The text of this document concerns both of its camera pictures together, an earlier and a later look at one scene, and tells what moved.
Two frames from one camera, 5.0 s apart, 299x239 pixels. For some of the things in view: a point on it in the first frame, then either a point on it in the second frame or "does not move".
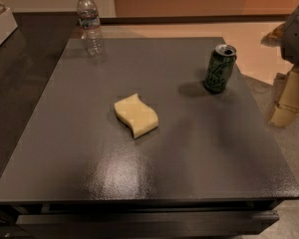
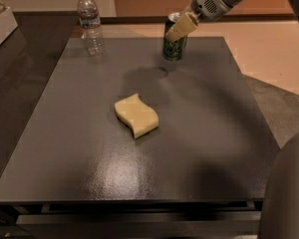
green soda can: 220,68 to 174,50
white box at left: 1,29 does not move
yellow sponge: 136,115 does not move
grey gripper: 297,39 to 205,4
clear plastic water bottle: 90,26 does not move
